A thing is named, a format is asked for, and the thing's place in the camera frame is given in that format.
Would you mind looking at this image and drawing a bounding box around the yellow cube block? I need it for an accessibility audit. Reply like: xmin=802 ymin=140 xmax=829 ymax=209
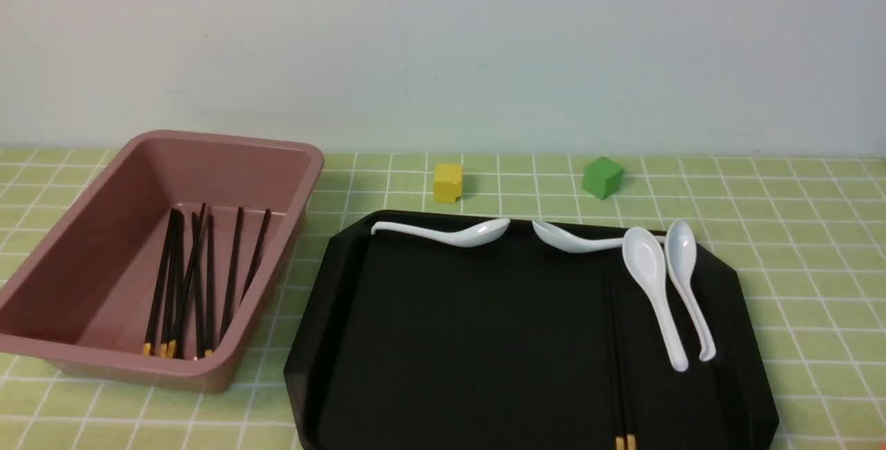
xmin=433 ymin=163 xmax=463 ymax=204

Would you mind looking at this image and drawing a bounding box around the white spoon outer right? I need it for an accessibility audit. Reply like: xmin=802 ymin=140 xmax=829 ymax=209
xmin=664 ymin=219 xmax=717 ymax=362

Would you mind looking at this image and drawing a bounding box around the black plastic tray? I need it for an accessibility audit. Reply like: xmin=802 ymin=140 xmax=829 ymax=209
xmin=284 ymin=210 xmax=779 ymax=449

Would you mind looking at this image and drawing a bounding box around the black chopstick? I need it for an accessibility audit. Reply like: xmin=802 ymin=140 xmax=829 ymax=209
xmin=615 ymin=339 xmax=638 ymax=449
xmin=606 ymin=273 xmax=626 ymax=449

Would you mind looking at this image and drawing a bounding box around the black chopstick bin leftmost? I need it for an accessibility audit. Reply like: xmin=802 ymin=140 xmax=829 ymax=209
xmin=142 ymin=209 xmax=177 ymax=357

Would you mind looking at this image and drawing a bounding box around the white spoon inner right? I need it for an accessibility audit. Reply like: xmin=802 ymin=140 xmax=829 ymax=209
xmin=622 ymin=226 xmax=689 ymax=373

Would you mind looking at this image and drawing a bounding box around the black chopstick bin rightmost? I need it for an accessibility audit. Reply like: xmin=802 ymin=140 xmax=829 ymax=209
xmin=240 ymin=209 xmax=271 ymax=300

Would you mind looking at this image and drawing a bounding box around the white spoon far left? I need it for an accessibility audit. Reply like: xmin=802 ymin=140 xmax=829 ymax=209
xmin=370 ymin=219 xmax=512 ymax=248

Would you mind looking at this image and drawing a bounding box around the green cube block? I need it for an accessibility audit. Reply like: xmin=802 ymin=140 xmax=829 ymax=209
xmin=581 ymin=156 xmax=624 ymax=200

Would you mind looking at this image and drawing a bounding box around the white spoon centre back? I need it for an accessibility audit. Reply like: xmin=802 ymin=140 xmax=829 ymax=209
xmin=532 ymin=221 xmax=624 ymax=254

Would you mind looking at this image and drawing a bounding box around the white spoon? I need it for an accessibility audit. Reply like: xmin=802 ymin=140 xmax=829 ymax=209
xmin=532 ymin=221 xmax=624 ymax=254
xmin=622 ymin=226 xmax=689 ymax=373
xmin=664 ymin=219 xmax=717 ymax=362
xmin=370 ymin=219 xmax=512 ymax=248

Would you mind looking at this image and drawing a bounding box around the black chopstick bin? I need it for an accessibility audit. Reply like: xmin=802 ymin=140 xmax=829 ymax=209
xmin=159 ymin=209 xmax=183 ymax=358
xmin=240 ymin=209 xmax=271 ymax=300
xmin=219 ymin=207 xmax=244 ymax=343
xmin=142 ymin=209 xmax=177 ymax=357
xmin=168 ymin=203 xmax=208 ymax=359
xmin=203 ymin=213 xmax=215 ymax=357
xmin=191 ymin=213 xmax=205 ymax=361

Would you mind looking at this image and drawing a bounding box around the pink plastic bin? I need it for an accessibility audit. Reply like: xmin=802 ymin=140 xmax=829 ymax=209
xmin=1 ymin=130 xmax=324 ymax=393

